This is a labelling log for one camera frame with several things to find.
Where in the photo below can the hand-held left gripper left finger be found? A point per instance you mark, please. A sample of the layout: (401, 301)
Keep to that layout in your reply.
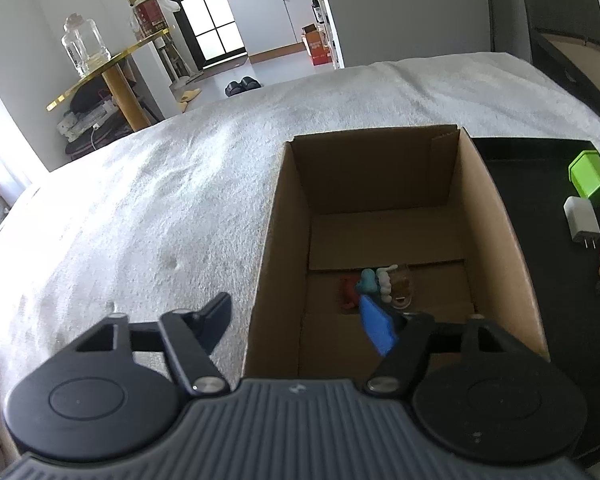
(217, 320)

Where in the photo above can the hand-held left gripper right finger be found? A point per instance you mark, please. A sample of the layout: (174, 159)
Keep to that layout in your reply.
(377, 325)

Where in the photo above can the black tray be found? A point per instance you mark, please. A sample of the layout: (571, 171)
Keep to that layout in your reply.
(545, 285)

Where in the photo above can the white charger plug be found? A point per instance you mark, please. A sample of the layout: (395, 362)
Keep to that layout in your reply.
(580, 220)

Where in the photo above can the green box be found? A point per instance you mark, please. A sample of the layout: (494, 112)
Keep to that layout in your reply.
(587, 180)

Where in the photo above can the small red toy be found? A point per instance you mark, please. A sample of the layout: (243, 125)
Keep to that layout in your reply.
(350, 292)

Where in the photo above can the small teal toy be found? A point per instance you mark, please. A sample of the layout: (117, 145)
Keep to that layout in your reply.
(367, 282)

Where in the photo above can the round gold-rimmed table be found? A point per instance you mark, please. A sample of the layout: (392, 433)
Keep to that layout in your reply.
(122, 100)

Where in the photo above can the white power strip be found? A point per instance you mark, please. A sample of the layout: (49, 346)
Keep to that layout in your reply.
(80, 122)

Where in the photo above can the black bag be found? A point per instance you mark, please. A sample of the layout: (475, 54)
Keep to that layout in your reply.
(87, 92)

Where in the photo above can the orange cardboard box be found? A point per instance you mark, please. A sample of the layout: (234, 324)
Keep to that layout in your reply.
(316, 45)

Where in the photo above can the large clear glass jar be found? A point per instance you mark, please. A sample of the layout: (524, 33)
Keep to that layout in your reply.
(82, 45)

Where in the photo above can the white kitchen cabinet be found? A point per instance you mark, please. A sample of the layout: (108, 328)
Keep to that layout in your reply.
(272, 15)

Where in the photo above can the black-framed glass door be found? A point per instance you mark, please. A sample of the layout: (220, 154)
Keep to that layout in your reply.
(205, 10)

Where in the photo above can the red canister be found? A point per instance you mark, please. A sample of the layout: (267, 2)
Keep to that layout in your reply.
(150, 15)

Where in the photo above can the white plastic bag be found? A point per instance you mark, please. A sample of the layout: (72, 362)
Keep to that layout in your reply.
(169, 4)

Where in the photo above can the dark spray bottle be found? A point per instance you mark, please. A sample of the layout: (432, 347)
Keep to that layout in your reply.
(317, 10)

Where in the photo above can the large flat cardboard box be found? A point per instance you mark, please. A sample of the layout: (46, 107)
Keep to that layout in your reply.
(587, 67)

